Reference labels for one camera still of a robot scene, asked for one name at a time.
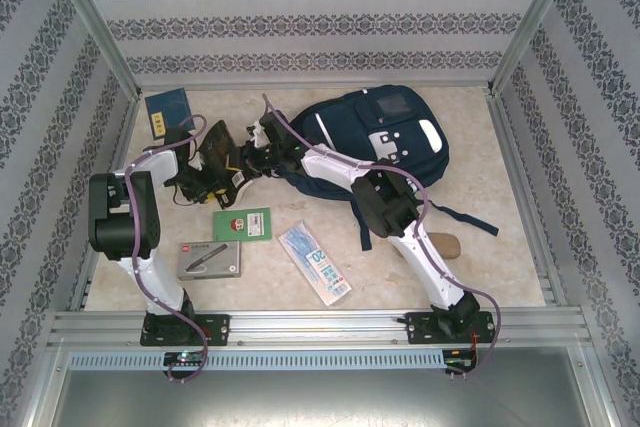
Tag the green notebook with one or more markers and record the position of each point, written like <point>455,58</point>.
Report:
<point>222,227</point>

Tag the black book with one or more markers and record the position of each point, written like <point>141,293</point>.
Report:
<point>217,144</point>

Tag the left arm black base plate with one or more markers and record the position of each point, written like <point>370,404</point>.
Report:
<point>217,329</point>

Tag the navy blue backpack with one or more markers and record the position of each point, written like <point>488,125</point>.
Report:
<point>350,122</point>

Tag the grey pen box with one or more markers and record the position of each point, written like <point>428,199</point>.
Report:
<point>212,262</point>

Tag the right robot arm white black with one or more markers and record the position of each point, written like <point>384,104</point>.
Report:
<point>390,207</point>

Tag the blue book yellow label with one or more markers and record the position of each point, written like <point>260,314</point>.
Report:
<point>170,109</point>

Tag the aluminium mounting rail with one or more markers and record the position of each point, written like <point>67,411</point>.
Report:
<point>320,327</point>

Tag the tan pencil case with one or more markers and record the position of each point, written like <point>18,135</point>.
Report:
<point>447,244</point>

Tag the grey metal sheet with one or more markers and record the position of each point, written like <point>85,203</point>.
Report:
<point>320,402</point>

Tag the blue face mask pack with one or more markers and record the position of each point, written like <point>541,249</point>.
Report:
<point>315,267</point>

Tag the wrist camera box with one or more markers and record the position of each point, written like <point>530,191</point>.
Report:
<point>274,129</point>
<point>177,139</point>

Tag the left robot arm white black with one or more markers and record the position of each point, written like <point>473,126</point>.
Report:
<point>115,227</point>

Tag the aluminium frame post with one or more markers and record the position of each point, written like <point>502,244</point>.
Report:
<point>537,17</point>
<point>90,17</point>

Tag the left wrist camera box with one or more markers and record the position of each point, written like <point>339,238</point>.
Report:
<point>177,139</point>

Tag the aluminium side rail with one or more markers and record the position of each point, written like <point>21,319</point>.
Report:
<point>515,157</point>
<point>130,122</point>

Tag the aluminium back rail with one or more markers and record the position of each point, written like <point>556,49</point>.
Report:
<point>210,86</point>

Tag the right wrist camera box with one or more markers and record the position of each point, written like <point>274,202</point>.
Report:
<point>274,129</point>

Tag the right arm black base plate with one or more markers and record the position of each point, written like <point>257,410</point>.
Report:
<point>420,329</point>

